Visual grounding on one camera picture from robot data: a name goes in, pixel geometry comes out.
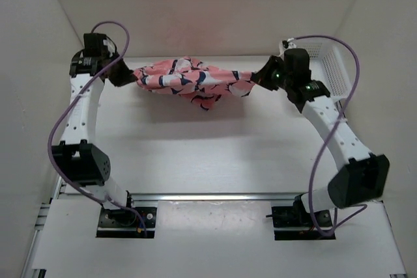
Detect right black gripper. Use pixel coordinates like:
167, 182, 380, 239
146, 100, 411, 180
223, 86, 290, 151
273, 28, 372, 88
252, 56, 293, 92

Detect pink patterned shorts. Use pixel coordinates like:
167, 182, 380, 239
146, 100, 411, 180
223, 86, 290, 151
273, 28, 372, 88
134, 57, 255, 111

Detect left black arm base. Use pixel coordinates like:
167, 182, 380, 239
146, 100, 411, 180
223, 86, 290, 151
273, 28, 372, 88
96, 204, 158, 239

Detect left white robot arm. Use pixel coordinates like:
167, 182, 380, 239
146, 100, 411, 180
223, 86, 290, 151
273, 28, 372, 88
48, 33, 137, 226

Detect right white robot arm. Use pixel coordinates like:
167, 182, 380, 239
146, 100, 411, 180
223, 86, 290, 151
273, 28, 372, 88
252, 48, 390, 226

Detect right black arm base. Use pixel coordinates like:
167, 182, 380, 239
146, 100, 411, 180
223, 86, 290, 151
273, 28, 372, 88
265, 197, 336, 242

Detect white perforated plastic basket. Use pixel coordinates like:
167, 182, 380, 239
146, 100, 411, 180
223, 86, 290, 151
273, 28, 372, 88
279, 37, 352, 103

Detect aluminium rail across table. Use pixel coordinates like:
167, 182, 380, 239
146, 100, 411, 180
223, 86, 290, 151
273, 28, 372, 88
132, 193, 298, 201

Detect left aluminium frame rail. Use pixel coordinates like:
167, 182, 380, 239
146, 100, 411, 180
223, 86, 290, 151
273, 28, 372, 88
20, 176, 66, 278

